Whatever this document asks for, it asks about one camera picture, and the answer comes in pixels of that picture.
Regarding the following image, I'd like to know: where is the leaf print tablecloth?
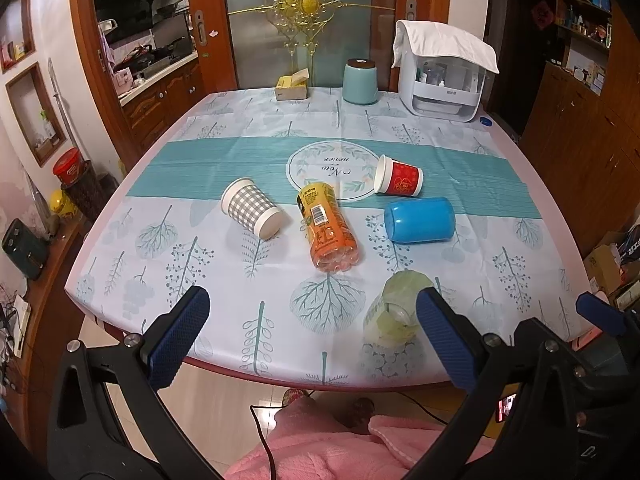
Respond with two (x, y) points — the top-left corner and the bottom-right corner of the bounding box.
(64, 91), (594, 394)

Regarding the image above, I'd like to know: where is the black woven basket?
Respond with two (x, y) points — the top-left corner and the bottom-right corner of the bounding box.
(61, 160), (109, 222)

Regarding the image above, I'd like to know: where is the light blue canister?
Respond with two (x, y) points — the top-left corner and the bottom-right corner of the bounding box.
(342, 58), (380, 106)

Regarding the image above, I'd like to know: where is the wooden kitchen cabinet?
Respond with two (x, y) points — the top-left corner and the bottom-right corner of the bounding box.
(119, 54), (207, 147)

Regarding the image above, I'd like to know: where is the white cloth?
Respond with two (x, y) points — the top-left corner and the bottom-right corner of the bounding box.
(391, 20), (501, 75)

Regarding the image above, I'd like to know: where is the white countertop appliance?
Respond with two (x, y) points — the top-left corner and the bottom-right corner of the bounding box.
(397, 35), (489, 124)

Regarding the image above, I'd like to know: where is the blue plastic cup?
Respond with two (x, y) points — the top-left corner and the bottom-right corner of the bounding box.
(383, 197), (457, 245)

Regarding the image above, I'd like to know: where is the yellow round container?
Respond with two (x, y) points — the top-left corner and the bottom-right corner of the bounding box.
(49, 189), (76, 219)

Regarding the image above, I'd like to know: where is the red bucket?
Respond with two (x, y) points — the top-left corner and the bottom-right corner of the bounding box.
(52, 147), (85, 186)

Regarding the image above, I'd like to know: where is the orange plastic bottle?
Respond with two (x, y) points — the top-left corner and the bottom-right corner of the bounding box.
(295, 181), (361, 274)

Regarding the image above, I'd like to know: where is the frosted glass door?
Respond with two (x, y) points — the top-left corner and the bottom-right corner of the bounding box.
(222, 0), (401, 93)

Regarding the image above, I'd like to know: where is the cardboard box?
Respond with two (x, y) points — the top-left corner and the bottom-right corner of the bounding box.
(583, 242), (624, 297)

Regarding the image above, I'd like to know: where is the red paper cup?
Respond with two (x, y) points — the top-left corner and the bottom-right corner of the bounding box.
(374, 154), (425, 197)

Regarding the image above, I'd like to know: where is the wooden wall shelf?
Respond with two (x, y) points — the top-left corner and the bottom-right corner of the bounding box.
(552, 0), (617, 97)

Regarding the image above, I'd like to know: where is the yellow tissue box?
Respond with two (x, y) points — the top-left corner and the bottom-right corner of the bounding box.
(274, 69), (312, 102)

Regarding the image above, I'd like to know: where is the black cable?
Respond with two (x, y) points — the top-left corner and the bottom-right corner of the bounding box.
(248, 389), (312, 480)

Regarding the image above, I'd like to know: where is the grey checked paper cup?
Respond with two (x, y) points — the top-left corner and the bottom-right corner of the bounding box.
(220, 177), (285, 240)

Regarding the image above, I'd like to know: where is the black boxy device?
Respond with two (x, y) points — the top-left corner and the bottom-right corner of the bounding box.
(1, 218), (50, 281)

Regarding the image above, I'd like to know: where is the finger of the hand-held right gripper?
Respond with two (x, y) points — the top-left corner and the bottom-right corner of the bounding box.
(575, 291), (640, 356)

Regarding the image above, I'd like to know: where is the wooden side cabinet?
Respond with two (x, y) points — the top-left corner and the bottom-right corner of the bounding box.
(519, 62), (640, 257)

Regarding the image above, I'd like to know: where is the red door decoration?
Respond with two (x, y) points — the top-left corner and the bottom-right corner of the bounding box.
(531, 0), (554, 29)

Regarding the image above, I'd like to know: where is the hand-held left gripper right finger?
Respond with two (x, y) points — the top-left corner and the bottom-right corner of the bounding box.
(404, 287), (577, 480)

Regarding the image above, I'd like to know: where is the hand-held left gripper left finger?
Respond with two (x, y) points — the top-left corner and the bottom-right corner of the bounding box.
(46, 286), (226, 480)

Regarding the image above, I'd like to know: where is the person's pink fleece clothing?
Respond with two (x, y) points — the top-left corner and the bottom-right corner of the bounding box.
(222, 394), (497, 480)

